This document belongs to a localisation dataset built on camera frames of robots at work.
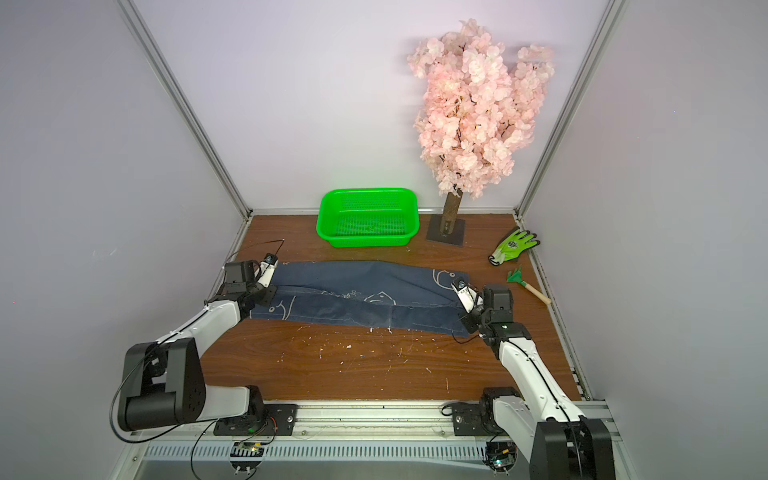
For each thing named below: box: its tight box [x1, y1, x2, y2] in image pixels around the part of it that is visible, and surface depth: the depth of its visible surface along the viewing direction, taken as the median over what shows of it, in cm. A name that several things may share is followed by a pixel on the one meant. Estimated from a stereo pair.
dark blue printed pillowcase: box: [249, 260, 469, 335], surface depth 94 cm
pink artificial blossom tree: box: [408, 20, 555, 247], surface depth 72 cm
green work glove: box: [488, 227, 540, 266], surface depth 109 cm
